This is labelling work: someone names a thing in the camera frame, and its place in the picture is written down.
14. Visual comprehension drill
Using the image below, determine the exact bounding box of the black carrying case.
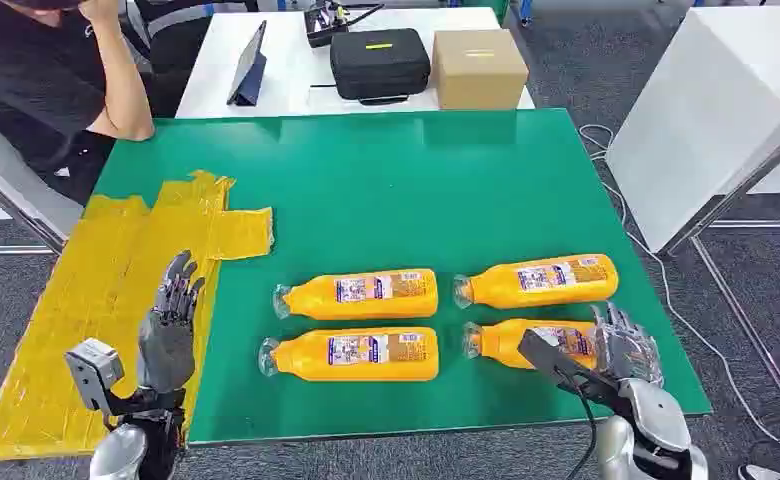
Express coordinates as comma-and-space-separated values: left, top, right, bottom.
328, 27, 432, 106

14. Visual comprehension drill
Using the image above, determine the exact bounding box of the grey table with steel frame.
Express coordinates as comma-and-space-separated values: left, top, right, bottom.
0, 99, 83, 256

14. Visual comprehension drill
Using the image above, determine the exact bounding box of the white table with steel frame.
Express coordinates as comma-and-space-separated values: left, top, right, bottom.
605, 6, 780, 409

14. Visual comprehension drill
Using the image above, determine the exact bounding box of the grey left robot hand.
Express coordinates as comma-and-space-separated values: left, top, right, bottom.
136, 250, 207, 399

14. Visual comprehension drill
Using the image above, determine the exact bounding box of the tablet in dark stand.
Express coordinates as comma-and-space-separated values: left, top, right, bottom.
226, 19, 269, 107

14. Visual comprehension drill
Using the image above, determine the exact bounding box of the orange drink bottle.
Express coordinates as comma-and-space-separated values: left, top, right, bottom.
258, 326, 441, 384
272, 268, 440, 322
452, 253, 621, 311
462, 317, 600, 371

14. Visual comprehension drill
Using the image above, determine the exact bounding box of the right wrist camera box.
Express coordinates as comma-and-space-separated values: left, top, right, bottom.
517, 329, 620, 409

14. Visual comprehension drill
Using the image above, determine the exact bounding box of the white floor cable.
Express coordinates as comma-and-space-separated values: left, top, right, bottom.
578, 124, 780, 452

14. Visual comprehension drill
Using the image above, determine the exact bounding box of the person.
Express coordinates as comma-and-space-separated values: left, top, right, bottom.
0, 0, 156, 207
124, 0, 259, 117

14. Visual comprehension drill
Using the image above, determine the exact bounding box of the yellow plastic sheet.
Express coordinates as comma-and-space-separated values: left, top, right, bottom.
0, 170, 275, 462

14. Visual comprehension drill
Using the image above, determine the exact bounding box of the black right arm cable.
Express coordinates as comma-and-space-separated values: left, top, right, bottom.
562, 377, 600, 480

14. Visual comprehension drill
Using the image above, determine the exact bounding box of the green crate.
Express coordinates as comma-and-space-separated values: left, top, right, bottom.
459, 0, 512, 24

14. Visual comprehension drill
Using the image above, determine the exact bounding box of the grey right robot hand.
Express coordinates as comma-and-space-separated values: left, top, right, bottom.
588, 301, 666, 390

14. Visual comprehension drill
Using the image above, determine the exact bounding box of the black handheld controller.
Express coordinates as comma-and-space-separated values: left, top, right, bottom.
302, 0, 386, 49

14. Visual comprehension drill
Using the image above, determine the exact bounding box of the brown cardboard box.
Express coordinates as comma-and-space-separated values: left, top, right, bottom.
430, 29, 530, 111

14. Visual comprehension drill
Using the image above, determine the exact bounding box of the green table mat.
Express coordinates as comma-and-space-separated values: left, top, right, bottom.
91, 109, 713, 446

